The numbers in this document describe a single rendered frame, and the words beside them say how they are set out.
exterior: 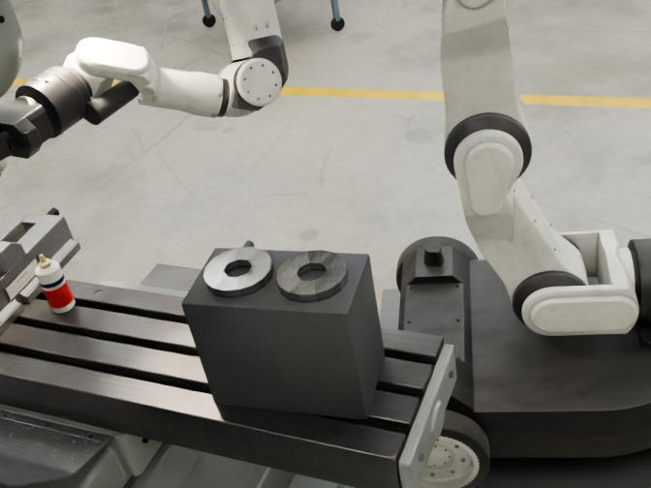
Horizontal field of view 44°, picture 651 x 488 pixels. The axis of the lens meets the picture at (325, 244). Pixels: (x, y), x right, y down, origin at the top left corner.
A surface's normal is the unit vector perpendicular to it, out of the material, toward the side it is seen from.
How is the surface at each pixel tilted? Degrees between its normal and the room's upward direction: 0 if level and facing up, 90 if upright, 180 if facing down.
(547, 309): 90
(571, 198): 0
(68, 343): 0
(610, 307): 90
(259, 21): 70
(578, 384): 0
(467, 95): 90
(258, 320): 90
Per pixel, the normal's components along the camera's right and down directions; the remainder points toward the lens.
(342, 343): -0.26, 0.60
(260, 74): 0.40, 0.14
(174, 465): 0.92, 0.11
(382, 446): -0.15, -0.80
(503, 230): -0.07, 0.88
